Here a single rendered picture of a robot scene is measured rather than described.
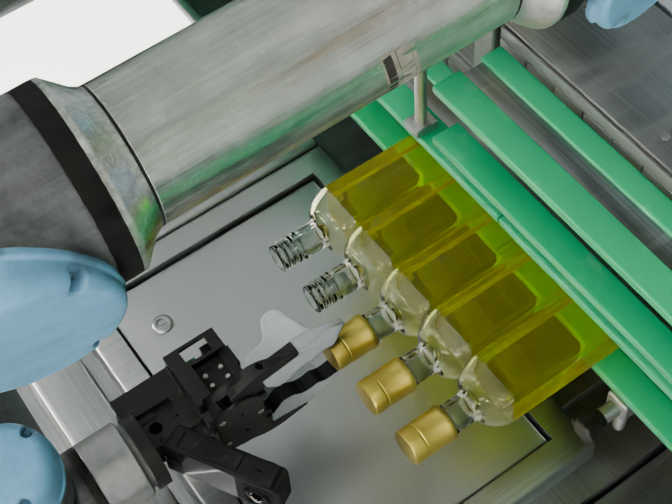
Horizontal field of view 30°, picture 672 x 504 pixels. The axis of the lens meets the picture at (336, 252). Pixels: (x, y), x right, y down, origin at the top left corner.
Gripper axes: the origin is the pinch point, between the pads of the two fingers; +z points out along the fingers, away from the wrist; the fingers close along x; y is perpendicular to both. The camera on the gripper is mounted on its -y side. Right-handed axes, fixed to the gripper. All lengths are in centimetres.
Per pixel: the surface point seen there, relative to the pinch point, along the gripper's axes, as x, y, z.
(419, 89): -10.6, 12.8, 19.3
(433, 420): -1.6, -11.5, 2.1
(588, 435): 5.2, -18.4, 14.3
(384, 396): -1.3, -6.9, 0.2
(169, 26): 11, 56, 13
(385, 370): -1.8, -5.1, 1.7
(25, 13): 11, 70, 0
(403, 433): -1.4, -10.8, -0.7
